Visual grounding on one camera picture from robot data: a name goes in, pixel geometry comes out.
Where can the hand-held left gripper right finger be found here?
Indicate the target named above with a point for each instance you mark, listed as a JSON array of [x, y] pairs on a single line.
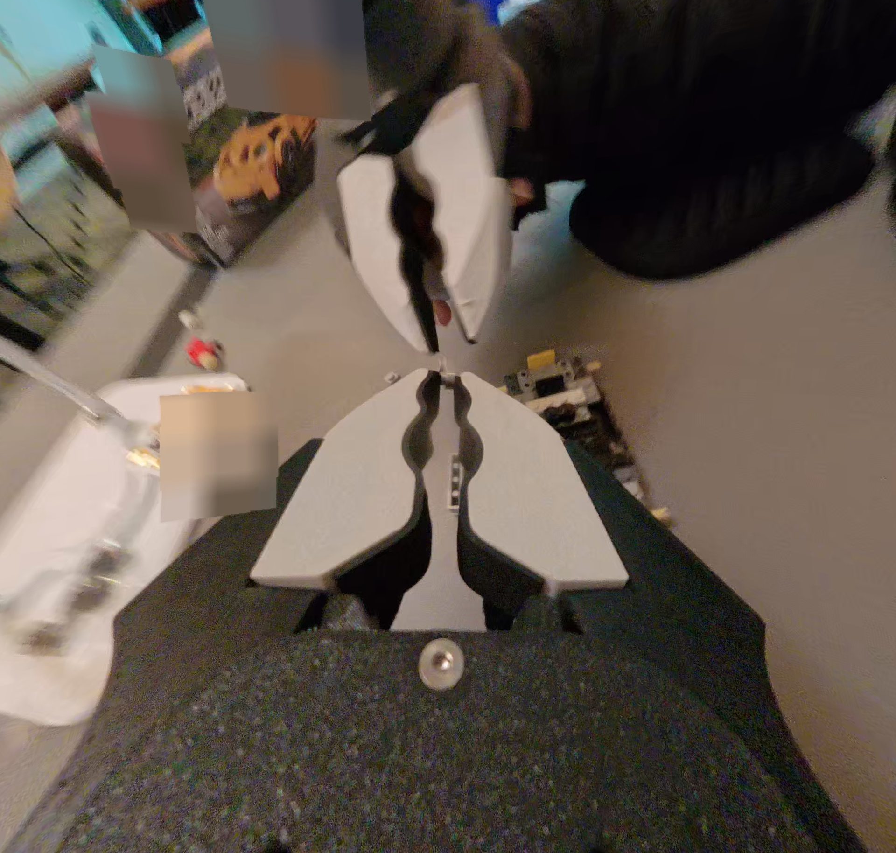
[[546, 510]]

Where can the grey desk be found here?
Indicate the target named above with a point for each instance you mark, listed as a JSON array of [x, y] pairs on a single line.
[[700, 447]]

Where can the white minifigure helmet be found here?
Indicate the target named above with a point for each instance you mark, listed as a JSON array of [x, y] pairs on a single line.
[[189, 319]]

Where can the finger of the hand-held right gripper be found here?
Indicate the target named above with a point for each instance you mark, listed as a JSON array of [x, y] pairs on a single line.
[[469, 202], [367, 223]]

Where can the black printed toy box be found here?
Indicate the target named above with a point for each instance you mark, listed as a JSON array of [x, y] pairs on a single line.
[[259, 160]]

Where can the light grey long stud plate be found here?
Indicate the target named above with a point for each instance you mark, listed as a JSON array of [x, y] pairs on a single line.
[[455, 482]]

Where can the brick car chassis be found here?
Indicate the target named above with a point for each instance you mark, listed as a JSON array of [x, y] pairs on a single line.
[[574, 394]]

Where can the white book stand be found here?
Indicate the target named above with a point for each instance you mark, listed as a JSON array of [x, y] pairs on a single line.
[[56, 482]]

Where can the person's right hand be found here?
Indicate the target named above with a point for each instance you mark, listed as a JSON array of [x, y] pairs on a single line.
[[521, 193]]

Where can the red minifigure torso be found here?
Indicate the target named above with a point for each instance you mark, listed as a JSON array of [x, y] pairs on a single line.
[[204, 352]]

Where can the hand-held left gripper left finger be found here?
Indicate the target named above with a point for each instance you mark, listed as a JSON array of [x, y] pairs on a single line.
[[343, 503]]

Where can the clear bag of black gears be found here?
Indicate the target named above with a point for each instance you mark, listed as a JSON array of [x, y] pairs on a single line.
[[91, 573]]

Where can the person's right forearm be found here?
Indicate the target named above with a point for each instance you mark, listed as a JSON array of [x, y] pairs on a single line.
[[700, 97]]

